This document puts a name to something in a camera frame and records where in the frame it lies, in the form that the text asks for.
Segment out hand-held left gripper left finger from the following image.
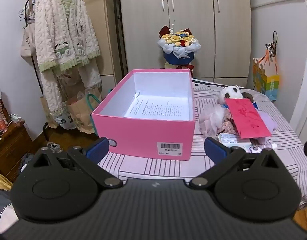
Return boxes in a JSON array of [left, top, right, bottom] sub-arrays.
[[31, 137, 123, 188]]

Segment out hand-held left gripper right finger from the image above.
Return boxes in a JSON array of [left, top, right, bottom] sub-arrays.
[[189, 137, 284, 188]]

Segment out white tissue packet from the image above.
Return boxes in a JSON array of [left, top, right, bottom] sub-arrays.
[[217, 132, 251, 153]]

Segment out pink floral cloth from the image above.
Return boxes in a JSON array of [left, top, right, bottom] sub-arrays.
[[220, 110, 240, 134]]

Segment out red envelope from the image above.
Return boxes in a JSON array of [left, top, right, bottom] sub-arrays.
[[225, 97, 272, 139]]

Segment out lavender mesh pouch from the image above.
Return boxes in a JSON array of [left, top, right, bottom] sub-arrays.
[[260, 112, 277, 133]]

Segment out pink cardboard box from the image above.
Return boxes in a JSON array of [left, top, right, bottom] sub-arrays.
[[91, 69, 196, 160]]

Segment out panda plush toy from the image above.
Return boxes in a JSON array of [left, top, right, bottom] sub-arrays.
[[217, 85, 256, 105]]

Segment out brown paper bag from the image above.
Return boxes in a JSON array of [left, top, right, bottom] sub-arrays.
[[40, 95, 59, 128], [67, 92, 102, 134]]

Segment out grey black shoe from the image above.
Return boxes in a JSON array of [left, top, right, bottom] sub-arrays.
[[47, 142, 61, 153]]

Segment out white plastic bag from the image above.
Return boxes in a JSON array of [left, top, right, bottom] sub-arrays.
[[54, 110, 76, 130]]

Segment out printed paper sheet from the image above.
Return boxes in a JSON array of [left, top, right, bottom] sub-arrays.
[[124, 91, 190, 122]]

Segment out fluffy white pajama pants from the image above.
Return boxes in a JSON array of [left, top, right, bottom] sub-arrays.
[[40, 60, 103, 120]]

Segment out colourful gift bag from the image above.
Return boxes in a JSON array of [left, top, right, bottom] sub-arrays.
[[252, 49, 280, 103]]

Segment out wooden cabinet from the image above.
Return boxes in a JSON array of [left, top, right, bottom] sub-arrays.
[[0, 119, 34, 183]]

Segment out black clothes rack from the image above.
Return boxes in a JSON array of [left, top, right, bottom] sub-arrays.
[[24, 0, 66, 143]]

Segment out yellow cloth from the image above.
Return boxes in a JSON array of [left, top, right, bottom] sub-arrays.
[[0, 171, 13, 193]]

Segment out orange drink bottle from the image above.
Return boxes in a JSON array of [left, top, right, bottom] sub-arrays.
[[0, 109, 8, 133]]

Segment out yellow flower bouquet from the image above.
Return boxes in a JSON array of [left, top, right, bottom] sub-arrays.
[[157, 25, 202, 70]]

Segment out white grey cloth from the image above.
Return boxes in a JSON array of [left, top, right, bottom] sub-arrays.
[[0, 187, 19, 230]]

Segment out beige tall cabinet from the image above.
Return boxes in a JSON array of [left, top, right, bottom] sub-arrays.
[[61, 0, 123, 98]]

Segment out canvas tote bag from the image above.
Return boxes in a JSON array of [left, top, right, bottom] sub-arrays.
[[20, 0, 36, 59]]

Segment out fluffy white green pajama jacket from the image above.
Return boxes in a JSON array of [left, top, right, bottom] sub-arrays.
[[34, 0, 101, 74]]

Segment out beige wardrobe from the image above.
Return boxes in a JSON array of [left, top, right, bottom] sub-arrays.
[[119, 0, 251, 79]]

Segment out black cord bundle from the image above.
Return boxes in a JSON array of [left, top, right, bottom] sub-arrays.
[[265, 31, 279, 57]]

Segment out wire clothes hanger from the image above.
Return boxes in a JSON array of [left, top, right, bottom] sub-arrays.
[[18, 0, 36, 28]]

